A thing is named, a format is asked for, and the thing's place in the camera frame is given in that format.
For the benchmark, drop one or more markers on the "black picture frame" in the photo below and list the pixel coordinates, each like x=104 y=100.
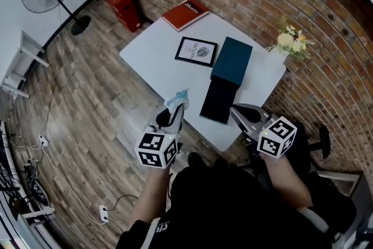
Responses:
x=195 y=51

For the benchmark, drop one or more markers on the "black metal rack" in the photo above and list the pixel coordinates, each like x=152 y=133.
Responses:
x=36 y=186

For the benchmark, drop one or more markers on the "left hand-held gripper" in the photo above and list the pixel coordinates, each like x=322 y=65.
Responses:
x=156 y=148

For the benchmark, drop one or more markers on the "light blue cloth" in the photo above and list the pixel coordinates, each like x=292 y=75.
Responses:
x=177 y=99

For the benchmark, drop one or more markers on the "person's black shoe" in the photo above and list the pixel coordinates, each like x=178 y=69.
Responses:
x=195 y=159

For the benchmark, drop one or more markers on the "red book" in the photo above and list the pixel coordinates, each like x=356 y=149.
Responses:
x=185 y=14

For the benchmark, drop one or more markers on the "white power strip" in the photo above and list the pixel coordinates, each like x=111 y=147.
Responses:
x=43 y=141
x=104 y=213

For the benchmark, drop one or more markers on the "white open cabinet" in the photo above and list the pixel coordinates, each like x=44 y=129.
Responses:
x=362 y=198

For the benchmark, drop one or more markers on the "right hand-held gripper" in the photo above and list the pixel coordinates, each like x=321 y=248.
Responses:
x=277 y=137

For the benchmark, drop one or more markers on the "person's left forearm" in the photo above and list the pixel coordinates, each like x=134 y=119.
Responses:
x=148 y=198

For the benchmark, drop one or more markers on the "teal and black box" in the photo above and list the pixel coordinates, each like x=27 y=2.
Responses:
x=230 y=67

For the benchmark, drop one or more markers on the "black office chair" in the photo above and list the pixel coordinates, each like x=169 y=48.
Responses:
x=324 y=140

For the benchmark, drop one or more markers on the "person's black clothing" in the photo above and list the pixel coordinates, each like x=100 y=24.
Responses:
x=233 y=207

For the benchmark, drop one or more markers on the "small white side table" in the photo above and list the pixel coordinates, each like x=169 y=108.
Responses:
x=27 y=46

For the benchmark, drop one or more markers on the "yellow flower bouquet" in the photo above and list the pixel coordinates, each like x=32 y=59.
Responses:
x=284 y=39

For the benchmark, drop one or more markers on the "person's right forearm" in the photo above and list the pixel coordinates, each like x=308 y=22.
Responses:
x=285 y=180

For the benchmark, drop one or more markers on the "red carton box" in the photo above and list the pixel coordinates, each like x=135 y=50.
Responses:
x=125 y=8

